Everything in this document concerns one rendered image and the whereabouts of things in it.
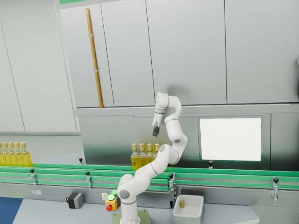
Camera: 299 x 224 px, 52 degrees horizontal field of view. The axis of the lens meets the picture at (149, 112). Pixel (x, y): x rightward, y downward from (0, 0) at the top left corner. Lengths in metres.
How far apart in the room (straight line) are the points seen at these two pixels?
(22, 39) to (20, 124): 1.72
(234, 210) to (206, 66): 0.96
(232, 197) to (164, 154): 0.67
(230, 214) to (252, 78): 0.88
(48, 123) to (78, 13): 4.29
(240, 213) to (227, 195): 0.14
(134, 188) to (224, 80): 0.93
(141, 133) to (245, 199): 0.85
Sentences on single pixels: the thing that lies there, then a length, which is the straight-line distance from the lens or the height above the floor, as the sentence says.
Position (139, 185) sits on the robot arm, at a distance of 1.71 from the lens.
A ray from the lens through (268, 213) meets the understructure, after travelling 2.51.
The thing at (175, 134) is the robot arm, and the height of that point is 1.35.
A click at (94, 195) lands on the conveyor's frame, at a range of 2.32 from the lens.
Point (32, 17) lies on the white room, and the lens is 6.09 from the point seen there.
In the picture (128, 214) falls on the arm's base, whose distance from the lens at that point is 1.91.
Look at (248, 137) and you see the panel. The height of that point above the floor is 1.17.
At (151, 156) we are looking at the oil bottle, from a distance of 2.16.
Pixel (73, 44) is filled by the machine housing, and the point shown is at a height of 1.88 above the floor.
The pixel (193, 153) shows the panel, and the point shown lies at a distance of 2.25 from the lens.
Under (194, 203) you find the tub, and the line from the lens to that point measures 2.16.
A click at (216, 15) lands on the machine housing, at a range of 2.06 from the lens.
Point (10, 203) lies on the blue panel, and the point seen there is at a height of 0.68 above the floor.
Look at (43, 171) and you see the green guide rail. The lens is 2.56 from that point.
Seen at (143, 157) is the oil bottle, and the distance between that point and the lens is 2.18.
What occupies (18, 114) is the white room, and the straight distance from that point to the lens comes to 6.74.
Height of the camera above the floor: 1.98
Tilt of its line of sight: 16 degrees down
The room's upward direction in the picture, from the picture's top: 6 degrees counter-clockwise
